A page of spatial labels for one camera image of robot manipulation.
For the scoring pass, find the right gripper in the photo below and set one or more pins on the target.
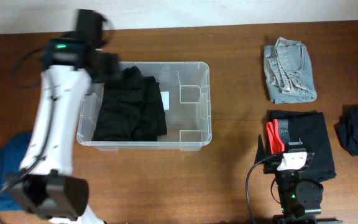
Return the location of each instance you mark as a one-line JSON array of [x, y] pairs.
[[260, 154]]

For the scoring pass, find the black garment with red waistband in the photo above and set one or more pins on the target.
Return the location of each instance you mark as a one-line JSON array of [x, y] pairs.
[[310, 129]]

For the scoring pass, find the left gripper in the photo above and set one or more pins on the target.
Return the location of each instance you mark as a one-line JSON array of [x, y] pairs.
[[105, 69]]

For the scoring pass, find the blue garment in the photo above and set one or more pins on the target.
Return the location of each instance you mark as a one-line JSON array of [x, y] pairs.
[[11, 156]]

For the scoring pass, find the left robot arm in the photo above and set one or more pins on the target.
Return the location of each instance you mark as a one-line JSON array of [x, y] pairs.
[[71, 64]]

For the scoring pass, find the light blue folded jeans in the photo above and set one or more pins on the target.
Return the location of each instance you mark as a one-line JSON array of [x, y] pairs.
[[288, 71]]

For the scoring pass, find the clear plastic storage container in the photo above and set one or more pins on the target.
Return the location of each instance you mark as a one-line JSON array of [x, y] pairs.
[[188, 119]]

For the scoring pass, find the white label in container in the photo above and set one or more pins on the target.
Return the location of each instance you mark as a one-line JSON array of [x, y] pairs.
[[165, 96]]

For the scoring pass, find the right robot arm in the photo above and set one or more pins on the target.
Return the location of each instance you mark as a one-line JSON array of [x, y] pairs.
[[300, 199]]

